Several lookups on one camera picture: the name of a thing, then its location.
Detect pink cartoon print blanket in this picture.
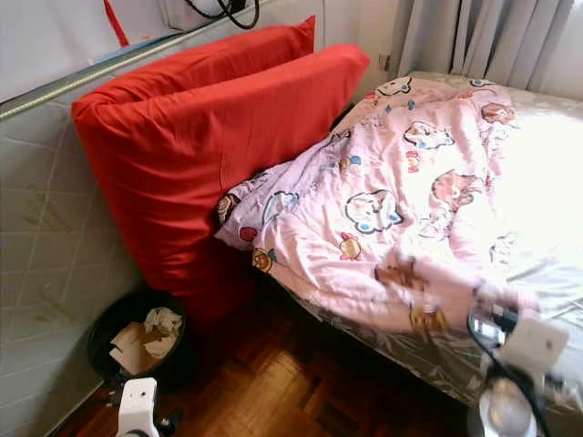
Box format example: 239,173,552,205
214,76,583,338

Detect flattened cardboard box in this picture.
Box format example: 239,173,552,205
109,321,160,376

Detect black round trash bin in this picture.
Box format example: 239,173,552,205
87,290,188,391

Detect crumpled white paper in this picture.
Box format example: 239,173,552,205
144,307,185,340

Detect bed with grey floral sheet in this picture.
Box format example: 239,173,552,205
273,71,583,411

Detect upright quilted mattress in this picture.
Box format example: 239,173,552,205
0,18,274,437

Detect grey curtain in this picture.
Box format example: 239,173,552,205
396,0,583,99

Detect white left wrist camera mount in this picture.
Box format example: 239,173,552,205
117,378,160,437

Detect red strap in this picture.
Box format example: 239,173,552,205
102,0,124,46

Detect black wall cable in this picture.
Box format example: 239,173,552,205
187,0,261,28

